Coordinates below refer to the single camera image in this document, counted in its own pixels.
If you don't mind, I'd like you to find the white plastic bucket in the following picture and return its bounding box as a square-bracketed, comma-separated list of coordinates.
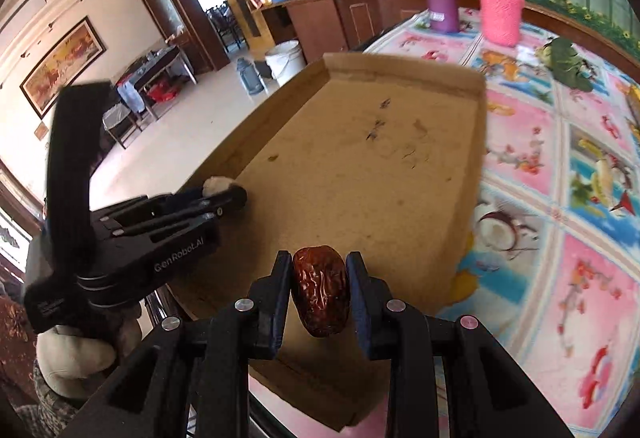
[265, 40, 307, 86]

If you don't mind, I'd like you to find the floral tablecloth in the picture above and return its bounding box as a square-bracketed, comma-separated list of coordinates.
[249, 7, 640, 438]

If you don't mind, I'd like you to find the framed wall painting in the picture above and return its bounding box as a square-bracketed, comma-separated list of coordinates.
[20, 16, 106, 120]

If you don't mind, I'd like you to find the brown cardboard tray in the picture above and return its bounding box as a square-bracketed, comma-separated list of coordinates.
[167, 51, 490, 433]

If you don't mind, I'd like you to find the operator left gloved hand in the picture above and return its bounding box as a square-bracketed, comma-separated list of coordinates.
[36, 305, 142, 401]

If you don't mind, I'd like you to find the brown wrinkled date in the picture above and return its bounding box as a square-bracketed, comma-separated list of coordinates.
[292, 245, 350, 338]

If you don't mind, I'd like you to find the green leafy vegetable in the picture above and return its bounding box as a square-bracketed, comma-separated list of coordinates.
[535, 37, 593, 92]

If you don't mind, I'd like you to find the round beige cake piece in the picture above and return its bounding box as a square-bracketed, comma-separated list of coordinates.
[202, 176, 235, 198]

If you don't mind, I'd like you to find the grey water bottle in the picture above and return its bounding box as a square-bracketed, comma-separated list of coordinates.
[235, 57, 265, 96]

